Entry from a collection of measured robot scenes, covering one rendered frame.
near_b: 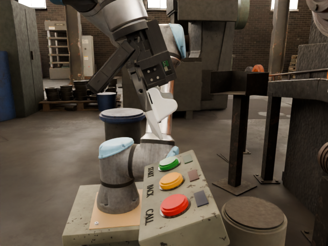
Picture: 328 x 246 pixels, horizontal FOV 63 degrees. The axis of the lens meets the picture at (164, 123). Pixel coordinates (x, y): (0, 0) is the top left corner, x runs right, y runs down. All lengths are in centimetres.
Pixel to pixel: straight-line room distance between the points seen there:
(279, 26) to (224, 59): 439
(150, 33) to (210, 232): 34
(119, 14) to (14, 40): 360
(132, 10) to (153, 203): 32
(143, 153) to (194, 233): 52
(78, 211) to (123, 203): 16
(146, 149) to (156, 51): 42
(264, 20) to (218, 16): 824
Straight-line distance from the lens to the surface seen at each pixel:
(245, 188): 180
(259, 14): 1196
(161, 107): 47
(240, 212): 56
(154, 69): 50
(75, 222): 94
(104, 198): 95
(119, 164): 88
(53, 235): 145
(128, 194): 93
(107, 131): 187
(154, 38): 50
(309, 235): 150
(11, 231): 155
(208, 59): 405
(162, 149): 85
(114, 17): 50
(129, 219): 92
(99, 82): 51
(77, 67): 788
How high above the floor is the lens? 81
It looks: 14 degrees down
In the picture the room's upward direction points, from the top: straight up
